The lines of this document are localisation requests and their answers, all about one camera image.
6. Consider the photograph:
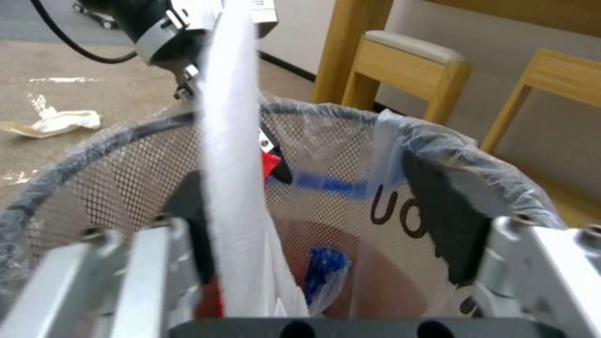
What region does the black mesh trash bin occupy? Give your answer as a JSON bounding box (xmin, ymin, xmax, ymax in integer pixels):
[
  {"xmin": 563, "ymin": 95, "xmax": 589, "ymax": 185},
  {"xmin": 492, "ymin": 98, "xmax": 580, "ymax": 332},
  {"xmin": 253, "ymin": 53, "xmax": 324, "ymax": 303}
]
[{"xmin": 0, "ymin": 101, "xmax": 572, "ymax": 317}]

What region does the white paper strip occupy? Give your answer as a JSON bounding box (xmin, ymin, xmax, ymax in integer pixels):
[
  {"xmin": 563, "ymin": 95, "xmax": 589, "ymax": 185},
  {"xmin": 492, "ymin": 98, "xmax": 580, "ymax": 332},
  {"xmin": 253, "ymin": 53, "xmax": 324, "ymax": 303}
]
[{"xmin": 193, "ymin": 0, "xmax": 312, "ymax": 318}]

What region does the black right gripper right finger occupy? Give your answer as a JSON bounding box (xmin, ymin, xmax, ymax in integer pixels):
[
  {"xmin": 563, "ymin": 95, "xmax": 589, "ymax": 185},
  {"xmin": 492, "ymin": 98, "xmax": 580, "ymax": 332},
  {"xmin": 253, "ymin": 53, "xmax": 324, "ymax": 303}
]
[{"xmin": 402, "ymin": 150, "xmax": 601, "ymax": 338}]

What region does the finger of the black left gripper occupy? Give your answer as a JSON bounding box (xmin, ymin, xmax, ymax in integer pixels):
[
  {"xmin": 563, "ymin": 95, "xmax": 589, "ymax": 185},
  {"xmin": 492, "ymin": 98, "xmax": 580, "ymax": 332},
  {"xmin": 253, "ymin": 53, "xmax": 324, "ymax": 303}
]
[
  {"xmin": 172, "ymin": 63, "xmax": 202, "ymax": 101},
  {"xmin": 258, "ymin": 128, "xmax": 296, "ymax": 186}
]

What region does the light wooden chair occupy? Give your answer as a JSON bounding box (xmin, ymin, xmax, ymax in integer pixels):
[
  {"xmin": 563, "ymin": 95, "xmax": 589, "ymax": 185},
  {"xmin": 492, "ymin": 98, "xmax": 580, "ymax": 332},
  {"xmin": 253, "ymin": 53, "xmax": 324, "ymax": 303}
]
[{"xmin": 478, "ymin": 47, "xmax": 601, "ymax": 157}]

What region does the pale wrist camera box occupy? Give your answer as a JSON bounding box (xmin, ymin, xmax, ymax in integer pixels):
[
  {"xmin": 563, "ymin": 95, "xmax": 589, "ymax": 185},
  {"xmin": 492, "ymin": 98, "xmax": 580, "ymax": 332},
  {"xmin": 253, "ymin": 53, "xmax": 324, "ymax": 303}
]
[{"xmin": 253, "ymin": 0, "xmax": 279, "ymax": 38}]

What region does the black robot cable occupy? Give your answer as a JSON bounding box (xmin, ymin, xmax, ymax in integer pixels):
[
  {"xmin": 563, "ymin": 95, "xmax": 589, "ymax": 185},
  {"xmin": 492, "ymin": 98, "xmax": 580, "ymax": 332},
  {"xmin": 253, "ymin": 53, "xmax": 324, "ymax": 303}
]
[{"xmin": 29, "ymin": 0, "xmax": 138, "ymax": 65}]

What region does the grey wheeled base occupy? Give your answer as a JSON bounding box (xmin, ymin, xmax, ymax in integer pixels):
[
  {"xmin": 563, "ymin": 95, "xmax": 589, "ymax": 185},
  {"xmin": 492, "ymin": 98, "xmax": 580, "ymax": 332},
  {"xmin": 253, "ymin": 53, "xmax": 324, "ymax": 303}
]
[{"xmin": 71, "ymin": 0, "xmax": 124, "ymax": 30}]

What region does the blue and white plastic wrapper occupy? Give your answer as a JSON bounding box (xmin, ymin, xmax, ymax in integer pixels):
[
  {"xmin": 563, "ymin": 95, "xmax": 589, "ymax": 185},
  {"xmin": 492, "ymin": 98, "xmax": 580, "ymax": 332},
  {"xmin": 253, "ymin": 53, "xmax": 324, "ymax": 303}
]
[{"xmin": 303, "ymin": 246, "xmax": 354, "ymax": 314}]

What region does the wooden stool with grey cushion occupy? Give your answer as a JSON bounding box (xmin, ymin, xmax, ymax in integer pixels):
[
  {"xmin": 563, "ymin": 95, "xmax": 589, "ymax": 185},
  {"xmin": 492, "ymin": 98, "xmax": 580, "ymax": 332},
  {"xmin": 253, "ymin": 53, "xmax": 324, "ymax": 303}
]
[{"xmin": 341, "ymin": 30, "xmax": 473, "ymax": 124}]

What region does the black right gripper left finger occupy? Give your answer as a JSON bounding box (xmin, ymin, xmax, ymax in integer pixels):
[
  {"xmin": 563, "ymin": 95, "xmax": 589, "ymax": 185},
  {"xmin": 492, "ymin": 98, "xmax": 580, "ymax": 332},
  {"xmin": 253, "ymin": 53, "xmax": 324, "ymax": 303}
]
[{"xmin": 0, "ymin": 171, "xmax": 217, "ymax": 338}]

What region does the clear printed plastic bin liner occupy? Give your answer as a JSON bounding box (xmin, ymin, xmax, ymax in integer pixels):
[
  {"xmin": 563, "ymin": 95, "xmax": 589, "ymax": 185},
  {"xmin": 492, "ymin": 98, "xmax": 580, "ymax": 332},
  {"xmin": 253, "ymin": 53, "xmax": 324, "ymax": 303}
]
[{"xmin": 0, "ymin": 100, "xmax": 575, "ymax": 317}]

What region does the wooden table leg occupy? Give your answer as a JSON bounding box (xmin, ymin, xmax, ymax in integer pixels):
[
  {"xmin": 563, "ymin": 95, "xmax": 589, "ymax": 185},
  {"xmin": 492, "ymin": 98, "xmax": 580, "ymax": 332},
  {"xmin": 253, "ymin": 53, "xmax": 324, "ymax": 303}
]
[{"xmin": 311, "ymin": 0, "xmax": 396, "ymax": 107}]

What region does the crumpled white tissue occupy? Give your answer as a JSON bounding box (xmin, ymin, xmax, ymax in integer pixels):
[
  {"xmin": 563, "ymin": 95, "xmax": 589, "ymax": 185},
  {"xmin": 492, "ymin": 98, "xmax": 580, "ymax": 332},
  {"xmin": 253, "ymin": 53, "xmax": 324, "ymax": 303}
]
[{"xmin": 0, "ymin": 93, "xmax": 102, "ymax": 140}]

